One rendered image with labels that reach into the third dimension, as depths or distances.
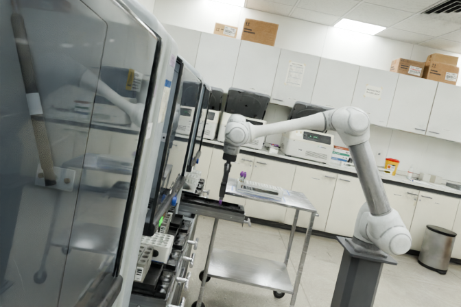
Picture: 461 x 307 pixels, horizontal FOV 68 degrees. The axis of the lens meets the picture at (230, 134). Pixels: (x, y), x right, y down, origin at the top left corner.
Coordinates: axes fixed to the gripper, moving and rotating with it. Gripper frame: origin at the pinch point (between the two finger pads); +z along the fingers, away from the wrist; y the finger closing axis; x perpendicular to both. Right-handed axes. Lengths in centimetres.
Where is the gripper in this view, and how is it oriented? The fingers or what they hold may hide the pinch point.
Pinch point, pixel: (222, 190)
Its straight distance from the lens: 185.0
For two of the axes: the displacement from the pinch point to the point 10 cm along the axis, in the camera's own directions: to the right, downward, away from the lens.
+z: -2.0, 9.8, 0.7
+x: 9.8, 2.0, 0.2
